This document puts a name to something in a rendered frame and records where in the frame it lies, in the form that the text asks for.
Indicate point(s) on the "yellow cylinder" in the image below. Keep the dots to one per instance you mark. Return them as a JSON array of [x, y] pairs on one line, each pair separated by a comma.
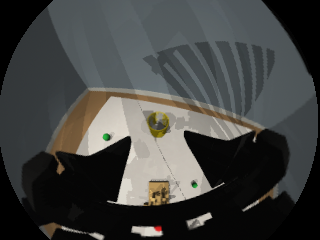
[[158, 124]]

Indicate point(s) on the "dark red ball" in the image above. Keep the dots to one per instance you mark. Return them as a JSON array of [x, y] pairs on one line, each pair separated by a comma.
[[158, 229]]

